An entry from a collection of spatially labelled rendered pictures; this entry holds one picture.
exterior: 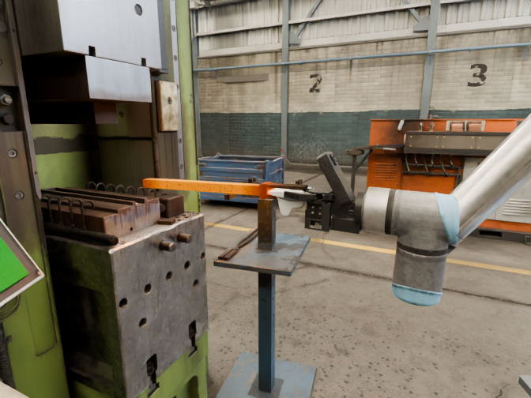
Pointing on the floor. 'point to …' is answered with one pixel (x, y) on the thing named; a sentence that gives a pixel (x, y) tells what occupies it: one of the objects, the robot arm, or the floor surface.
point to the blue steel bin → (239, 172)
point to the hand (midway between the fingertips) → (274, 188)
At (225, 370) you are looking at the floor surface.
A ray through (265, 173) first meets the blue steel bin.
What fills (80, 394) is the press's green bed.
